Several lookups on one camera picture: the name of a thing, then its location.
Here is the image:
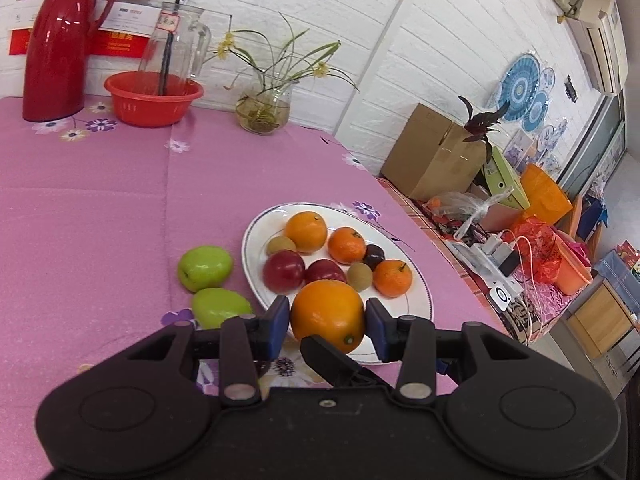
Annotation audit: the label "red apple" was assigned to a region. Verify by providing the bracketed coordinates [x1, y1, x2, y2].
[262, 249, 306, 295]
[304, 259, 347, 284]

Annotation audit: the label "black chopsticks in pitcher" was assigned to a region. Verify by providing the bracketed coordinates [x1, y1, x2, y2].
[158, 0, 180, 96]

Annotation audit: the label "white air conditioner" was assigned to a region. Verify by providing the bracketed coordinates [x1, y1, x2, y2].
[553, 0, 628, 96]

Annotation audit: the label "brown kiwi back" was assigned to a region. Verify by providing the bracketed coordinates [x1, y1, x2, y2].
[266, 235, 297, 256]

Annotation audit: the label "green apple near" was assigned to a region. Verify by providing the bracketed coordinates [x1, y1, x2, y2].
[191, 288, 253, 330]

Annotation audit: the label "plaid bench cushion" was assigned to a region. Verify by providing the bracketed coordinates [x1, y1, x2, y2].
[376, 176, 532, 346]

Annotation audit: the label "dark plum on plate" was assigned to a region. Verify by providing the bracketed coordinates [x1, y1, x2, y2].
[362, 244, 386, 271]

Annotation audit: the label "red thermos jug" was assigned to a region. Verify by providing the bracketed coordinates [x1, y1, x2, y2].
[23, 0, 115, 122]

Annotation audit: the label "blue paper fan decoration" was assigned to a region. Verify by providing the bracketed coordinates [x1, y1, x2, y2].
[497, 53, 541, 122]

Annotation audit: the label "red plastic basket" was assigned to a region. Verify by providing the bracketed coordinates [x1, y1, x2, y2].
[104, 70, 204, 128]

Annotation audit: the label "orange at plate back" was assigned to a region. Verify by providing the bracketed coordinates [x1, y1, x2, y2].
[283, 211, 328, 254]

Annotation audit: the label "red apple right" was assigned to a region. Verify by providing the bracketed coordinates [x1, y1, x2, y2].
[304, 259, 347, 284]

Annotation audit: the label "glass vase with plant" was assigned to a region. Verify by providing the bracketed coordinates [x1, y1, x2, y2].
[205, 14, 359, 136]

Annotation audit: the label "clear plastic bag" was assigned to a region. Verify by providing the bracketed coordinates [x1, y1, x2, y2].
[426, 186, 514, 240]

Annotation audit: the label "pink floral tablecloth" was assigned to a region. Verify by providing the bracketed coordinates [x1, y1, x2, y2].
[1, 98, 490, 479]

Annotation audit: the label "green box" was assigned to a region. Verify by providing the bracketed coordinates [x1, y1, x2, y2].
[483, 148, 530, 210]

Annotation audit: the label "green apple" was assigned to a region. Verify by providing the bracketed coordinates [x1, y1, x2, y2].
[191, 288, 253, 330]
[177, 245, 233, 292]

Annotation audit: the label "brown kiwi front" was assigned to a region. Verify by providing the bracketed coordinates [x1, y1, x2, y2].
[346, 262, 373, 292]

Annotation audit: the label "tangerine at plate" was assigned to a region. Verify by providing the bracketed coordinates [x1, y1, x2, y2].
[373, 259, 413, 298]
[328, 226, 367, 264]

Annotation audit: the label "purple leaf plant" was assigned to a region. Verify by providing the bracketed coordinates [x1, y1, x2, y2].
[458, 96, 510, 162]

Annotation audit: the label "large orange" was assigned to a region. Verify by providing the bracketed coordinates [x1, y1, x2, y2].
[290, 280, 366, 353]

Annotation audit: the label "red plastic bag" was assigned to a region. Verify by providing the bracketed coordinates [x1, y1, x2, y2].
[501, 216, 562, 284]

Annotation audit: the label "clear glass pitcher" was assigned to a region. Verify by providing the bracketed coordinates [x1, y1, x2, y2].
[136, 2, 212, 94]

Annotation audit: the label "white power strip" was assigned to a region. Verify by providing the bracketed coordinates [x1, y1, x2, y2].
[445, 234, 524, 312]

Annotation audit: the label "orange plastic bag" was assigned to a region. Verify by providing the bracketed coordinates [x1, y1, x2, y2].
[521, 164, 573, 224]

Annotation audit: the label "tangerine at plate right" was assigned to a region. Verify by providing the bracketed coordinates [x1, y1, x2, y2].
[373, 259, 413, 298]

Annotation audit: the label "brown cardboard box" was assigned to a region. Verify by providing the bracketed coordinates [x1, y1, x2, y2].
[381, 104, 487, 202]

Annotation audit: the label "white round plate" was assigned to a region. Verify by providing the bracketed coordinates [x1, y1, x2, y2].
[240, 201, 435, 366]

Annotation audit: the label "green apple far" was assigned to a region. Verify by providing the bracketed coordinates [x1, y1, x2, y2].
[177, 245, 233, 292]

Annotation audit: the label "brown kiwi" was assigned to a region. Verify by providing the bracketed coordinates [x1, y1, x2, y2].
[346, 262, 373, 292]
[266, 235, 297, 256]

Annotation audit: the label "orange plastic bucket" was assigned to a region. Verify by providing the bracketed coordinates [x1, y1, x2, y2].
[554, 234, 592, 296]

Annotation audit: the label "red apple left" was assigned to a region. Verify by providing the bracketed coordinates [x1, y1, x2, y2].
[262, 249, 306, 295]

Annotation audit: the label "tangerine at plate middle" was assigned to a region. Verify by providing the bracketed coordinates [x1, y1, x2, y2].
[328, 226, 367, 264]

